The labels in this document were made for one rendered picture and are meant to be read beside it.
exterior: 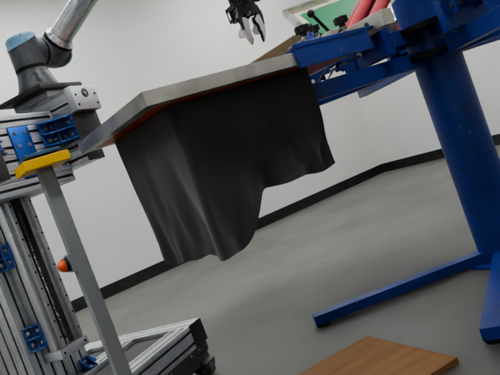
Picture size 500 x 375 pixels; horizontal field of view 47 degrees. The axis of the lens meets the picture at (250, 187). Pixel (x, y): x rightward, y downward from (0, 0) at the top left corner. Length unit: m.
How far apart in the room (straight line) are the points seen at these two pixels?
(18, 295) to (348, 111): 5.77
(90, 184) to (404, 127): 3.71
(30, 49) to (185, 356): 1.27
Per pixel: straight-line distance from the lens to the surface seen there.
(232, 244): 1.54
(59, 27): 2.41
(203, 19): 6.61
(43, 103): 2.27
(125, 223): 5.68
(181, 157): 1.53
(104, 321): 1.73
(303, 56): 1.68
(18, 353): 2.20
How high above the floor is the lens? 0.75
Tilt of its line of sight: 3 degrees down
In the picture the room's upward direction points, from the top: 20 degrees counter-clockwise
